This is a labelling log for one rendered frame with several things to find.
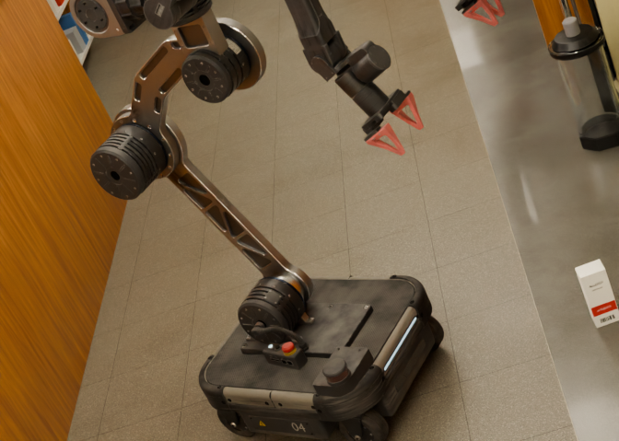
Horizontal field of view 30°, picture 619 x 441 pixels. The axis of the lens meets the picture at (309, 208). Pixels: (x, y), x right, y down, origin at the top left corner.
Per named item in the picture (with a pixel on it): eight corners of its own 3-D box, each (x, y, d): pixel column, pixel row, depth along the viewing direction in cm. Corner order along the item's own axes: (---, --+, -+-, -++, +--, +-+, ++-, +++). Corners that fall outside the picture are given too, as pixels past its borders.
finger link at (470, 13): (513, 6, 273) (484, -22, 272) (502, 21, 269) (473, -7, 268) (495, 22, 279) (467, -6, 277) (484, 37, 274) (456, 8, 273)
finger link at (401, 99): (436, 115, 245) (404, 84, 243) (422, 133, 240) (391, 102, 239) (416, 130, 250) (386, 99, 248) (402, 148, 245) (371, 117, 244)
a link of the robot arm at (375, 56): (326, 41, 243) (308, 63, 238) (357, 13, 235) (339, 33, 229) (367, 82, 245) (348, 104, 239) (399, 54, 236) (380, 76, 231)
